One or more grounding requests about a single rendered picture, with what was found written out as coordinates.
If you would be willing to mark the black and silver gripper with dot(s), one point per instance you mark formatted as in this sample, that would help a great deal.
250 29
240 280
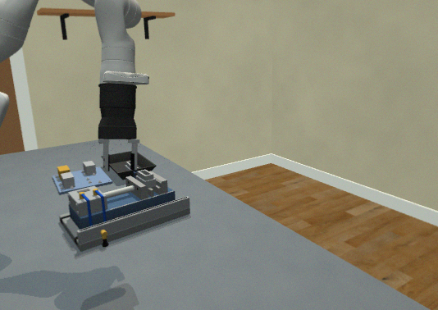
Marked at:
118 82

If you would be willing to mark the small orange block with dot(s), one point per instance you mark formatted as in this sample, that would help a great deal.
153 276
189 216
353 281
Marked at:
62 169

